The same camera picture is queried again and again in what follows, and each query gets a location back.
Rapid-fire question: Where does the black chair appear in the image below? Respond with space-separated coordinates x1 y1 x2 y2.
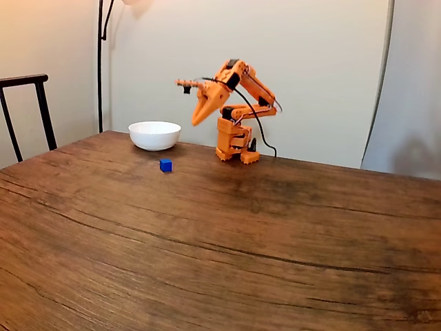
0 73 59 163

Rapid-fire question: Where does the orange camera mount with camera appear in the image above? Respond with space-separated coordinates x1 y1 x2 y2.
174 78 208 95

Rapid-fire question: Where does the grey curved pole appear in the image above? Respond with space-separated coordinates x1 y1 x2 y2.
360 0 396 170

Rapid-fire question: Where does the black cable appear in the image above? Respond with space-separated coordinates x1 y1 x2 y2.
201 76 278 159

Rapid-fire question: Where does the white bowl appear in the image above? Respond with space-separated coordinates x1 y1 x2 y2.
128 120 182 152

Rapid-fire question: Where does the black floor lamp pole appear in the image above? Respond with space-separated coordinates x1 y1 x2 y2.
96 0 116 134

